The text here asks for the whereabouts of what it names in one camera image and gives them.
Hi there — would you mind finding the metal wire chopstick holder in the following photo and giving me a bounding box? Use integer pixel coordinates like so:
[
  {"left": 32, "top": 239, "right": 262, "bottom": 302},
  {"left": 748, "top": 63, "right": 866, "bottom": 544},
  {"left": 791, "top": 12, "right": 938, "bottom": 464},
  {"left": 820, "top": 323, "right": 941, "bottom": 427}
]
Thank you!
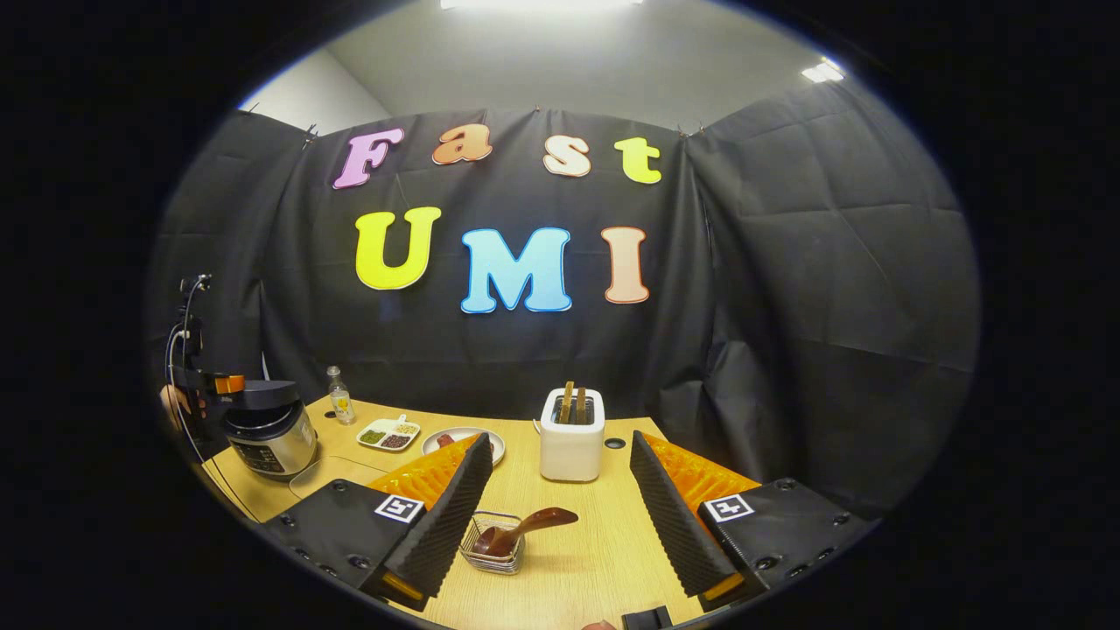
[{"left": 459, "top": 511, "right": 526, "bottom": 576}]

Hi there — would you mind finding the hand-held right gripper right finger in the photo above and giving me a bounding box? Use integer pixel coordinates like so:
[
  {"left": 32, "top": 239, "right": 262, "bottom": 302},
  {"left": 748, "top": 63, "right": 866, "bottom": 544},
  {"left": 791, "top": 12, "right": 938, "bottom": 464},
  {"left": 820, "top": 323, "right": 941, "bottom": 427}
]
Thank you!
[{"left": 628, "top": 429, "right": 876, "bottom": 612}]

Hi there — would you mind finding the round white plate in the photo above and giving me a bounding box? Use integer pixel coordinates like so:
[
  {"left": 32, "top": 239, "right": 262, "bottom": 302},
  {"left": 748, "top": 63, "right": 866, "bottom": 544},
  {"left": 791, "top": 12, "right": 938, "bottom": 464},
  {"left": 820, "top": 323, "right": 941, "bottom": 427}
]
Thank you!
[{"left": 422, "top": 426, "right": 507, "bottom": 465}]

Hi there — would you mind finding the large ceiling light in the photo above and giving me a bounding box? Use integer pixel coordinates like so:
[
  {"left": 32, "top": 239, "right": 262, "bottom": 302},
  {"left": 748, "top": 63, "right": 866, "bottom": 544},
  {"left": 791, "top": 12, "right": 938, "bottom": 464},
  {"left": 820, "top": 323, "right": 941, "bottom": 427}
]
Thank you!
[{"left": 440, "top": 0, "right": 644, "bottom": 11}]

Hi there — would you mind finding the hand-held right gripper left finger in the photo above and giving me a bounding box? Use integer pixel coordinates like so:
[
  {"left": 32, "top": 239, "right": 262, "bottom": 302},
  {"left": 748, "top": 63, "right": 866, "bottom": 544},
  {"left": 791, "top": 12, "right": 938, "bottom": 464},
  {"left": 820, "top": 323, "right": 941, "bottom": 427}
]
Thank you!
[{"left": 261, "top": 431, "right": 495, "bottom": 612}]

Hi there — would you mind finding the small glass bottle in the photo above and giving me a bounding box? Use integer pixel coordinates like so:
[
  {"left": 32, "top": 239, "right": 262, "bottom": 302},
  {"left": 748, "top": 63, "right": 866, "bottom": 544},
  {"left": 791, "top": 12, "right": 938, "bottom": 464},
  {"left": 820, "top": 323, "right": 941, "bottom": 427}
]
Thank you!
[{"left": 326, "top": 366, "right": 355, "bottom": 426}]

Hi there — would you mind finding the white toaster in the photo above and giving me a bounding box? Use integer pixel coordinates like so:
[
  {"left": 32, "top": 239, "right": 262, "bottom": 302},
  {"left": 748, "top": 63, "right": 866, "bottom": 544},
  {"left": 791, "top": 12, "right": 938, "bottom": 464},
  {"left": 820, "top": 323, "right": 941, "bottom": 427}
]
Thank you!
[{"left": 537, "top": 387, "right": 606, "bottom": 483}]

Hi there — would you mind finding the white divided dish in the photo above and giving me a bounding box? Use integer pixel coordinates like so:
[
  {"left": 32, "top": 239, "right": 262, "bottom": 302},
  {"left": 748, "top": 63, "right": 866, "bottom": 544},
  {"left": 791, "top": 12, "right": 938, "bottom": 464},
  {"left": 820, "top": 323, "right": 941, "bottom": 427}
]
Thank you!
[{"left": 357, "top": 415, "right": 422, "bottom": 452}]

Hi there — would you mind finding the brown wooden spoon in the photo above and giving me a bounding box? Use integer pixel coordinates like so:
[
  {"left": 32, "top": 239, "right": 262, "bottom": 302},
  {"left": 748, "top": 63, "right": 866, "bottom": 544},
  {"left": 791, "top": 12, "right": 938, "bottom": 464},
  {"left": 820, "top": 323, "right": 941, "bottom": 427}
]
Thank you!
[{"left": 472, "top": 507, "right": 579, "bottom": 558}]

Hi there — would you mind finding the dark grey rice cooker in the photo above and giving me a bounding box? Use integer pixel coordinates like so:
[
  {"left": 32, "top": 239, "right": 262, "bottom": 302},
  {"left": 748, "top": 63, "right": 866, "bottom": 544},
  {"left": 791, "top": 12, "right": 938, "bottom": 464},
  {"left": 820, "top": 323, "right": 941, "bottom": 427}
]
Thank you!
[{"left": 220, "top": 380, "right": 319, "bottom": 480}]

